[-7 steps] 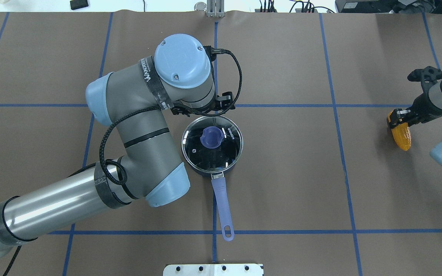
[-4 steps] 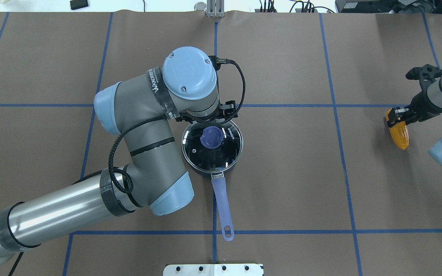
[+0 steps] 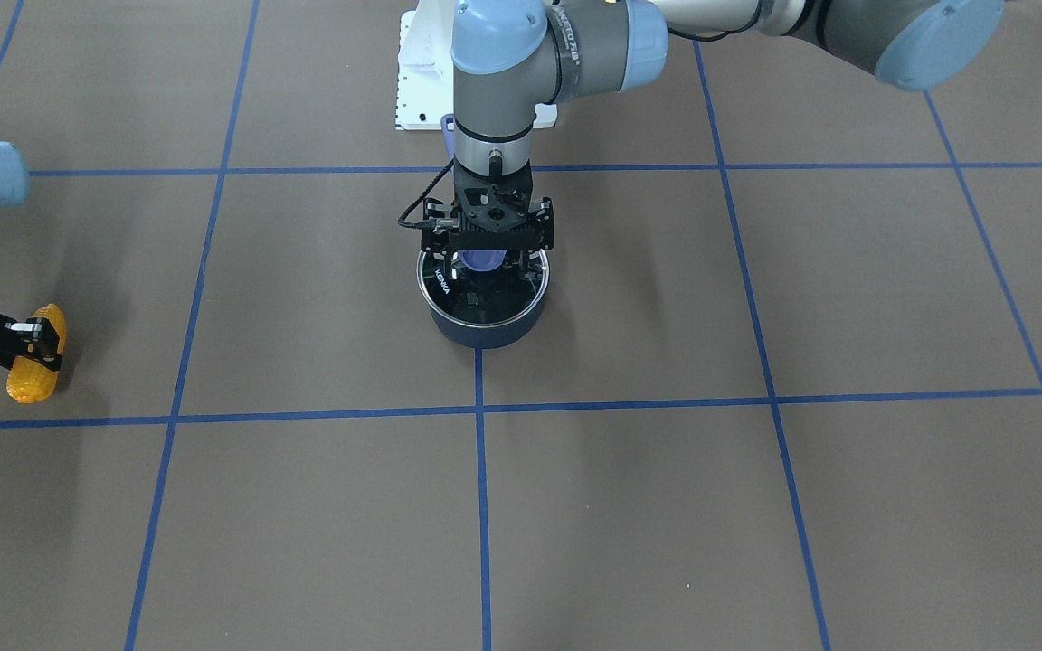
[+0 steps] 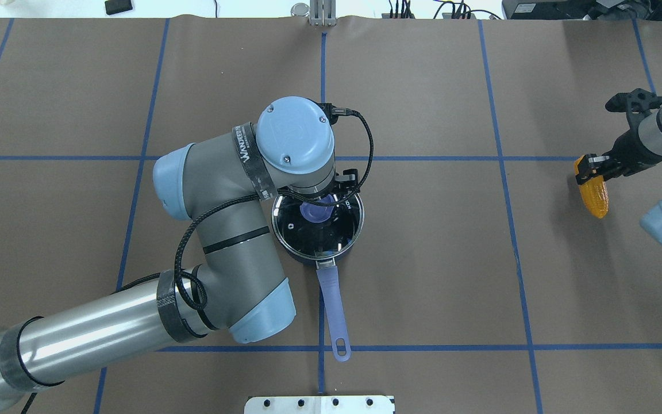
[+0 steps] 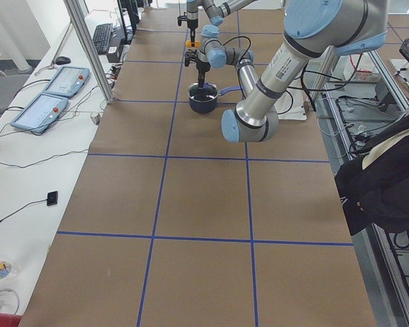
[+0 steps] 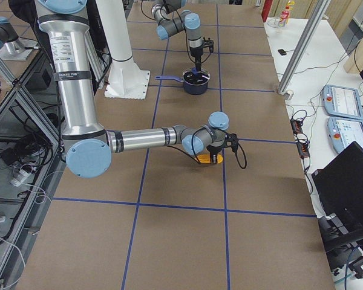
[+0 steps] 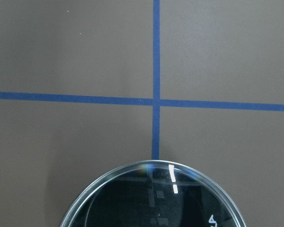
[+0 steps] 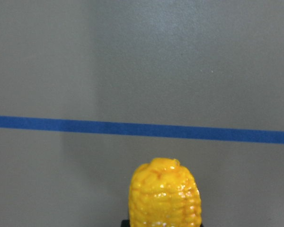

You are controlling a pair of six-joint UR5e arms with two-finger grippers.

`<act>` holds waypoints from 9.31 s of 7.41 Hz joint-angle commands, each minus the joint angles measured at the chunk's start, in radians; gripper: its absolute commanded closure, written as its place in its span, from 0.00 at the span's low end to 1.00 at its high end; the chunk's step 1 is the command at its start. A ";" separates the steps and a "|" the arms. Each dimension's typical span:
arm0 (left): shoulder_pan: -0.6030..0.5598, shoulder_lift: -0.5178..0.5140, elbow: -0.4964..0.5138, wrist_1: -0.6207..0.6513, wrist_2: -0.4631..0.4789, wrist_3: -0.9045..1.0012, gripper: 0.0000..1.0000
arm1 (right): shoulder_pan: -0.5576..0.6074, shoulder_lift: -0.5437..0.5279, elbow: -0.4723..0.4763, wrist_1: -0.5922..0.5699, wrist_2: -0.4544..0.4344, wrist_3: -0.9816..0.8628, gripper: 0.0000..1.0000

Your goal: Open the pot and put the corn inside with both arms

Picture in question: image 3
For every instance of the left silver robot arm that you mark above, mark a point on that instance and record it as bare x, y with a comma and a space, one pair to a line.
596, 47

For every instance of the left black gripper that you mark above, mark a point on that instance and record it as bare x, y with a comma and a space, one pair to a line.
544, 226

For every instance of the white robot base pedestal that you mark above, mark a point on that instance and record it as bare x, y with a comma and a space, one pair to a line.
431, 81

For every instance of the yellow plastic corn cob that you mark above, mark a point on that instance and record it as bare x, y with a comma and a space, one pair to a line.
35, 373

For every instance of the glass pot lid blue knob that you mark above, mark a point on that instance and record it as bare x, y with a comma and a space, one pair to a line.
483, 299

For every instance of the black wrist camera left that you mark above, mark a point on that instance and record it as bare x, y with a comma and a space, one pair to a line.
435, 215

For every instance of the blue saucepan with handle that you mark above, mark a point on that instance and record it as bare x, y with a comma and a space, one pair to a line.
482, 268

